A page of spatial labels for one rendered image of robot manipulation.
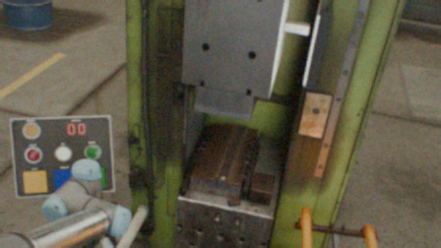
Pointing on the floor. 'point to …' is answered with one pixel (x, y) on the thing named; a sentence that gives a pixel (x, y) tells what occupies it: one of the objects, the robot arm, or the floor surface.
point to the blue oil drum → (29, 14)
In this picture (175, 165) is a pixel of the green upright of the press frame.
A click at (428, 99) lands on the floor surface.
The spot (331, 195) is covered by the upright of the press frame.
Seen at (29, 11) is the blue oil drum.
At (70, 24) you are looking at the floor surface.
